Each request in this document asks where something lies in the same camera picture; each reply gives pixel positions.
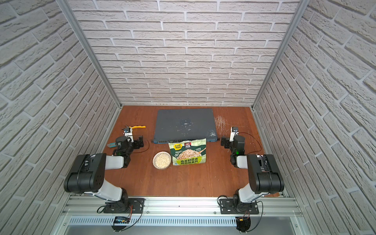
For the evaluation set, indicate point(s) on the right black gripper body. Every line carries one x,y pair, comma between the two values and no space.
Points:
224,142

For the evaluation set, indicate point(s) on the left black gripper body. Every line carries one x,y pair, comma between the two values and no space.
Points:
138,142

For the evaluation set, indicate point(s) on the white patterned breakfast bowl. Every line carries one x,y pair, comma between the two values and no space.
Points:
162,160

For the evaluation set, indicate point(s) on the green oats bag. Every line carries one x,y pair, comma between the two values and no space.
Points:
188,152

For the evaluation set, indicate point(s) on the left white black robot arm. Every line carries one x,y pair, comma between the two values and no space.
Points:
87,174

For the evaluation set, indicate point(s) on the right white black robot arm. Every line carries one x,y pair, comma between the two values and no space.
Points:
264,176

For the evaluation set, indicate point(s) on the teal utility knife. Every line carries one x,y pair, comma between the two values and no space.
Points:
111,145

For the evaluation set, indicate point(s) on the left controller board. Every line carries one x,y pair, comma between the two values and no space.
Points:
120,223

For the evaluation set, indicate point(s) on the controller board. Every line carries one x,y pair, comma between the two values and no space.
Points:
243,224
120,223

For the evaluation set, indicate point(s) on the right controller board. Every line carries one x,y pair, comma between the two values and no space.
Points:
243,224

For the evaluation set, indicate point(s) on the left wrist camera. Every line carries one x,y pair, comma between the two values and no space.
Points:
128,133

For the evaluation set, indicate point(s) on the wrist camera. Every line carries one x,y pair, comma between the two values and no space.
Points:
234,132
128,133

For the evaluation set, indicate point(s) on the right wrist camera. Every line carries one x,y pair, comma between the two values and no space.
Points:
234,132

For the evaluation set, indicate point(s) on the yellow handled pliers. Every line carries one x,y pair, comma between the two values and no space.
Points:
135,127

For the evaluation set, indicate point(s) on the grey network switch box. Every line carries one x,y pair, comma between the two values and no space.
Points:
178,125

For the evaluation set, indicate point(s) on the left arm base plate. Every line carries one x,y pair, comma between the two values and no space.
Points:
134,205

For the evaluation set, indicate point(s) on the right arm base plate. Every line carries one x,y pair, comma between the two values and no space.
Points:
228,206

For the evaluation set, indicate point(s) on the aluminium front rail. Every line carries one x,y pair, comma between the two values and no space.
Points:
189,206

